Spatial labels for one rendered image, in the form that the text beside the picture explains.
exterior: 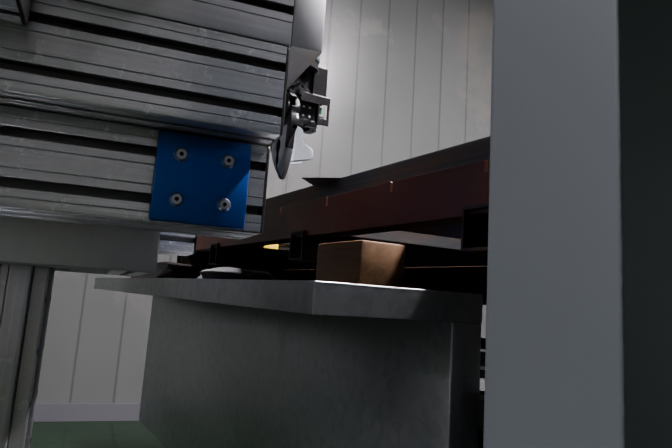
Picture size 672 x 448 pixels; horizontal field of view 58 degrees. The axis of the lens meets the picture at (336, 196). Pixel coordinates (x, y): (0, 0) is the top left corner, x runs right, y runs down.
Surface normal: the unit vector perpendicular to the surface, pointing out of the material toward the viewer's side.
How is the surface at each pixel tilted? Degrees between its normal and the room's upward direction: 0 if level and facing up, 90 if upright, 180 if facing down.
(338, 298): 90
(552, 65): 90
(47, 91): 90
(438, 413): 90
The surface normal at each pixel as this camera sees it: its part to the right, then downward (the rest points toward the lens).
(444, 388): -0.87, -0.14
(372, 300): 0.50, -0.11
